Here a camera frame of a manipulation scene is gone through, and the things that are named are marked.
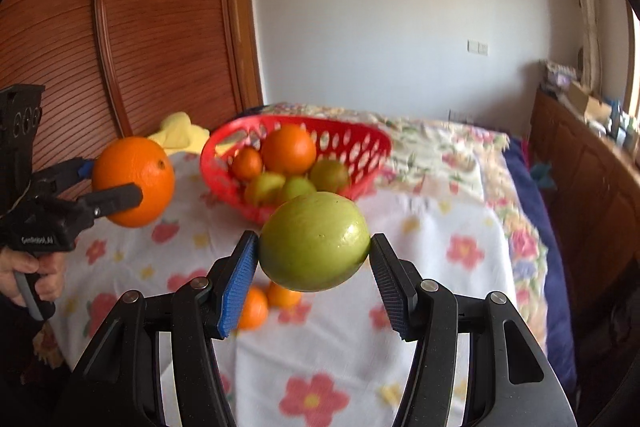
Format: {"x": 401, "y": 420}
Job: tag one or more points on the patterned beige curtain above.
{"x": 587, "y": 17}

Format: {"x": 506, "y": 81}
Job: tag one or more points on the large orange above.
{"x": 289, "y": 150}
{"x": 135, "y": 162}

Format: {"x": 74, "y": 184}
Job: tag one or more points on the white floral bed sheet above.
{"x": 425, "y": 232}

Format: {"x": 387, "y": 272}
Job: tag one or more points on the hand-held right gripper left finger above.
{"x": 237, "y": 287}

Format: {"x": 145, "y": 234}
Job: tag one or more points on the wooden framed window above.
{"x": 634, "y": 67}

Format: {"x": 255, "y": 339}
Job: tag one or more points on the small tangerine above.
{"x": 252, "y": 307}
{"x": 247, "y": 163}
{"x": 283, "y": 295}

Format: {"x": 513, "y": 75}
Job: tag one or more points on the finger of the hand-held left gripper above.
{"x": 70, "y": 172}
{"x": 115, "y": 202}

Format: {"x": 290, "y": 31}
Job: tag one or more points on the green round fruit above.
{"x": 298, "y": 189}
{"x": 329, "y": 174}
{"x": 265, "y": 188}
{"x": 315, "y": 247}

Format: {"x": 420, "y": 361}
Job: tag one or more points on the wooden wardrobe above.
{"x": 150, "y": 32}

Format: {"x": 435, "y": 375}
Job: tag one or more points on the yellow cloth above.
{"x": 177, "y": 134}

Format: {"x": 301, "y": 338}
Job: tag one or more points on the red perforated plastic basket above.
{"x": 212, "y": 167}

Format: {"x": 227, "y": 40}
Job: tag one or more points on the open cardboard box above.
{"x": 590, "y": 102}

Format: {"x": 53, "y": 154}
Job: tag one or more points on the navy blue blanket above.
{"x": 550, "y": 257}

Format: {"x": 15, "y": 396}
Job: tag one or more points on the teal cloth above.
{"x": 542, "y": 175}

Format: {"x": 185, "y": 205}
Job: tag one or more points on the wooden low cabinet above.
{"x": 590, "y": 182}

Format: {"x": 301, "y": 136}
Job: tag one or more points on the white wall socket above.
{"x": 478, "y": 47}

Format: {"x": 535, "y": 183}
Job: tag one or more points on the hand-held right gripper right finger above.
{"x": 392, "y": 287}

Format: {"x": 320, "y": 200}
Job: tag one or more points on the patchwork floral quilt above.
{"x": 450, "y": 137}

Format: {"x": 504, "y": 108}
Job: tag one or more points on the person's left hand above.
{"x": 52, "y": 279}

